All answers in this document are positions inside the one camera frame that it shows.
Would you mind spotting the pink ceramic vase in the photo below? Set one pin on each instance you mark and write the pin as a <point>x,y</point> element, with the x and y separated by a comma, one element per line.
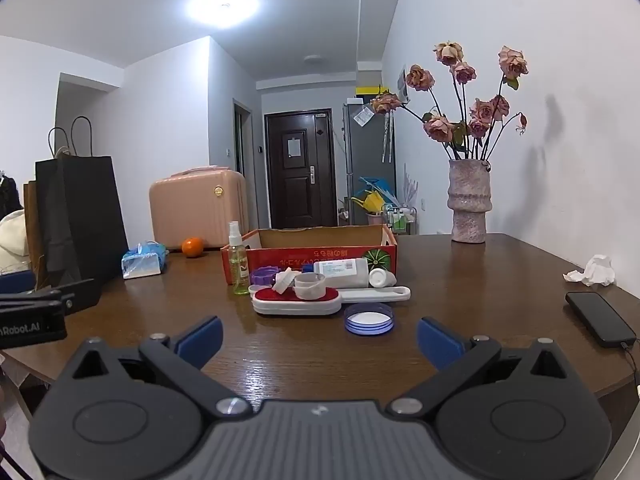
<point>469,200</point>

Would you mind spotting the red cardboard box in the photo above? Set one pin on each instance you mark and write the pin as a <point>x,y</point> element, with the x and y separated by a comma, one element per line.
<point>280,257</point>

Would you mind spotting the round ceiling light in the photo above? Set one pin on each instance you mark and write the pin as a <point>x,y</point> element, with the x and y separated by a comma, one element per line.
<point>222,6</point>

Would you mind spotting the dark brown entrance door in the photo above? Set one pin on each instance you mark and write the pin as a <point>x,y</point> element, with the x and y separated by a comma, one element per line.
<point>300,180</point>

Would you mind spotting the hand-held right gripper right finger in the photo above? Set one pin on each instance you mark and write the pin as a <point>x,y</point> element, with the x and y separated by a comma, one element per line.
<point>440,342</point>

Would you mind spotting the crumpled white tissue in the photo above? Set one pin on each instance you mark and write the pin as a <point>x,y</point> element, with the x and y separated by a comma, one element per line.
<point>595,270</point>

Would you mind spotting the yellow watering can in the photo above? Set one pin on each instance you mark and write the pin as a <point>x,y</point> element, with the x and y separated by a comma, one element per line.
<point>372,203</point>

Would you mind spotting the white storage cart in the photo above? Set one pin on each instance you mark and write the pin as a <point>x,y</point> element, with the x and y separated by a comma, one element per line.
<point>402,220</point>

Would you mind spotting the black paper bag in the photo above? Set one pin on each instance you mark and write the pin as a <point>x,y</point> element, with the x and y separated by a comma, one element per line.
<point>80,210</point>

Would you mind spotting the orange fruit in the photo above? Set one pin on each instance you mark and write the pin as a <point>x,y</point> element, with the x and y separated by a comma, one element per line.
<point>192,248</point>

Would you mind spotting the pink suitcase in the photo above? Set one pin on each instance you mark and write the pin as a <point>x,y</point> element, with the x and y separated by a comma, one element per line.
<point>200,210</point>

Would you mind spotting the small white bottle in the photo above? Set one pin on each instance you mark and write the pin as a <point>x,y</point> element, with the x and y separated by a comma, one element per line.
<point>381,277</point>

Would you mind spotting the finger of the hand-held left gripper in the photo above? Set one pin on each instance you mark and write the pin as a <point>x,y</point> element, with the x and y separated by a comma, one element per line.
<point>75,295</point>

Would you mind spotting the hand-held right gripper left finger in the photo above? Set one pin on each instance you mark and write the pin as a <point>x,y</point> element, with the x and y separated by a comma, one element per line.
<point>199,341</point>

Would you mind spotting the dried pink roses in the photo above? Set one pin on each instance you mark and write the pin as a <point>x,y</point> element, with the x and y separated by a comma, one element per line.
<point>440,127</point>

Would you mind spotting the yellow box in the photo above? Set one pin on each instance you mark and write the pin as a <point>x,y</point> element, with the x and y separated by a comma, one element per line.
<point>370,91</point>

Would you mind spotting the blue rimmed round lid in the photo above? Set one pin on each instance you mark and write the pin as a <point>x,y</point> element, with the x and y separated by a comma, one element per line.
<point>368,320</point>

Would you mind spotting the dark side door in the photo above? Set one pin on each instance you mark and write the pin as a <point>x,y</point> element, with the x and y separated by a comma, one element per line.
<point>242,160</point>

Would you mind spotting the paper sheet on wall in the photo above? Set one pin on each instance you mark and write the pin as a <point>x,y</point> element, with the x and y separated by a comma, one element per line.
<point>404,82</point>

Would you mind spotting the grey refrigerator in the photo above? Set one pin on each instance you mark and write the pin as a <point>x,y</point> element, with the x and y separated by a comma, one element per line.
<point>367,160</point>

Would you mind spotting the small ceiling lamp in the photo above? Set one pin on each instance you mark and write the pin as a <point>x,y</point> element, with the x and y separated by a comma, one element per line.
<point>315,60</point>

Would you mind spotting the white jacket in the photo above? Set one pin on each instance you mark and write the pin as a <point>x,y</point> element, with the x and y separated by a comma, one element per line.
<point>15,245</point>

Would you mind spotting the white labelled bottle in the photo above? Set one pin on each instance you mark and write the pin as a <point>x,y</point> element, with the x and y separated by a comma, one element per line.
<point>345,269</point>

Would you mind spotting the purple capped jar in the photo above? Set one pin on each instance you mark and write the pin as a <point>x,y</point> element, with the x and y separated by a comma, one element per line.
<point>264,275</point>

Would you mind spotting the blue tissue pack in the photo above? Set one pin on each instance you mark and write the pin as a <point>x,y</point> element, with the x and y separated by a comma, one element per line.
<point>142,260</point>

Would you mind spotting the black phone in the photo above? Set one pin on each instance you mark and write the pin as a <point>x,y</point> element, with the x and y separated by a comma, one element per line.
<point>600,317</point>

